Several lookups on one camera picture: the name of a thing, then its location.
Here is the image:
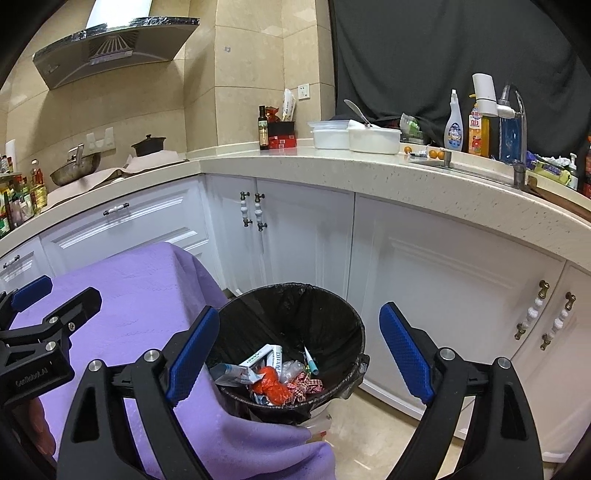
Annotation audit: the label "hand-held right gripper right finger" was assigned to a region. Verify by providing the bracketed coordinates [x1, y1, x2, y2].
[379, 302, 544, 480]

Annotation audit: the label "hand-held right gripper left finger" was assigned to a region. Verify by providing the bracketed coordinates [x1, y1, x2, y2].
[55, 305, 220, 480]

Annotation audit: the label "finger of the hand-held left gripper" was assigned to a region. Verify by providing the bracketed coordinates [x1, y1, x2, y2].
[0, 275, 53, 324]
[0, 287, 102, 354]

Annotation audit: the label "white blue sachet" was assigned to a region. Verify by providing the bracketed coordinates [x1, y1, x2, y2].
[211, 363, 259, 387]

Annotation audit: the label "white printed packet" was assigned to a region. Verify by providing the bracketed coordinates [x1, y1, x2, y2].
[240, 344, 283, 372]

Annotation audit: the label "orange plastic bag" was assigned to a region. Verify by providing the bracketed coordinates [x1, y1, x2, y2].
[252, 367, 293, 406]

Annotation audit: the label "clear plastic bag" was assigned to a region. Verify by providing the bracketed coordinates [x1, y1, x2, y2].
[279, 360, 305, 384]

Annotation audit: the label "red checkered ribbon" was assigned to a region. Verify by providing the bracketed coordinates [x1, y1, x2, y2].
[283, 373, 324, 401]

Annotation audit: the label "black lined trash bin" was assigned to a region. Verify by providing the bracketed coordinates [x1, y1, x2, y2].
[205, 283, 371, 425]

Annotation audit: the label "person's left hand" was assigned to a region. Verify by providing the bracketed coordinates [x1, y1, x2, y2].
[28, 398, 57, 455]

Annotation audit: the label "purple tablecloth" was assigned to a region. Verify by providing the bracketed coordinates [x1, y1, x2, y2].
[0, 242, 337, 480]

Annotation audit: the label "group of condiment bottles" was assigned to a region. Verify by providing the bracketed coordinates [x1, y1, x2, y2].
[0, 154, 33, 238]

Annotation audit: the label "cooking oil bottle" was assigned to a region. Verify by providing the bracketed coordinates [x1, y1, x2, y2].
[30, 159, 48, 208]

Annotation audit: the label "steel wok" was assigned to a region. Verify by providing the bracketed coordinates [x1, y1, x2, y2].
[50, 144, 101, 186]

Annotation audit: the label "black lidded pot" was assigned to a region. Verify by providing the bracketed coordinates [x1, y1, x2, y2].
[131, 135, 167, 157]

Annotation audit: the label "beige kitchen countertop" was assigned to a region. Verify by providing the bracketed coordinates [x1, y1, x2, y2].
[0, 143, 591, 275]

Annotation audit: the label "white open container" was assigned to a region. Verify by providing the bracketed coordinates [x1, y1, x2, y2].
[347, 127, 402, 154]

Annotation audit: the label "green packet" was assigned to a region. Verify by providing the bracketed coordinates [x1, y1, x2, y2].
[399, 113, 426, 144]

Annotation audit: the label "white spray bottle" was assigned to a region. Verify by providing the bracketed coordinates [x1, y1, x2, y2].
[444, 90, 465, 151]

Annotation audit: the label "white lidded container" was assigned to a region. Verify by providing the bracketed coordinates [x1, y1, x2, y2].
[308, 120, 352, 149]

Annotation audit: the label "yellow dish soap bottle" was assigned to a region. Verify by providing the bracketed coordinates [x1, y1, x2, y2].
[468, 95, 490, 158]

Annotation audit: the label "yellow sponge pack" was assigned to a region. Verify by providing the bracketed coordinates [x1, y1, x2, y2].
[526, 154, 573, 183]

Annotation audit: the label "blue bottle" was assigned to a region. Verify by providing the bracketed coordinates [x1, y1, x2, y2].
[499, 115, 525, 162]

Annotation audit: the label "steel faucet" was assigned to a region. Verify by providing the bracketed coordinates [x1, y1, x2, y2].
[498, 83, 529, 190]

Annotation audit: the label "metal spoon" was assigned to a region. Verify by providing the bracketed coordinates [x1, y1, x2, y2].
[344, 99, 372, 129]

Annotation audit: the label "steel range hood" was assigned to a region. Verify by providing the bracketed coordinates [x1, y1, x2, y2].
[32, 0, 200, 90]

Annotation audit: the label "white faucet water purifier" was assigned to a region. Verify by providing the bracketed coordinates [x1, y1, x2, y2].
[472, 73, 511, 118]

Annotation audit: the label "black curtain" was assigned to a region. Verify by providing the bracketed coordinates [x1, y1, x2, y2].
[329, 0, 591, 158]

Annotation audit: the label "white wall switch plates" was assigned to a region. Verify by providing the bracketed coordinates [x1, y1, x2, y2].
[87, 128, 115, 151]

